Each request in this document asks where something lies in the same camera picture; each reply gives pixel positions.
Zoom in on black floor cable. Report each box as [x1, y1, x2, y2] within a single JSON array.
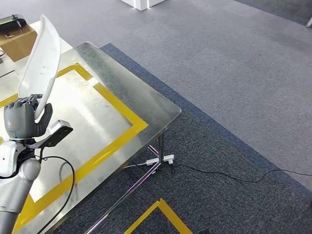
[[170, 164, 312, 184]]

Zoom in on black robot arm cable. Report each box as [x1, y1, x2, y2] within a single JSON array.
[[36, 156, 76, 234]]

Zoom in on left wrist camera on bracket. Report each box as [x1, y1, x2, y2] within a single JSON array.
[[24, 119, 73, 150]]

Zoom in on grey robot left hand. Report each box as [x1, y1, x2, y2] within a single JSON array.
[[3, 94, 54, 140]]

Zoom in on white curved plastic part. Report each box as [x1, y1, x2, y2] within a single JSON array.
[[18, 14, 61, 120]]

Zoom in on brown cardboard box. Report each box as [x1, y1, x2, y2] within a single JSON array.
[[0, 24, 39, 62]]

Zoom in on black device on box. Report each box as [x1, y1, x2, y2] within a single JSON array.
[[0, 14, 27, 33]]

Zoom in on white plinth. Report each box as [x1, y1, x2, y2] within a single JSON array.
[[120, 0, 166, 11]]

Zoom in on white desk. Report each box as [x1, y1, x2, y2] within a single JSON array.
[[0, 20, 73, 78]]

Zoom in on steel workbench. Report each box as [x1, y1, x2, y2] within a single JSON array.
[[0, 42, 182, 234]]

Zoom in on white power strip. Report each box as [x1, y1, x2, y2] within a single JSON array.
[[146, 154, 175, 166]]

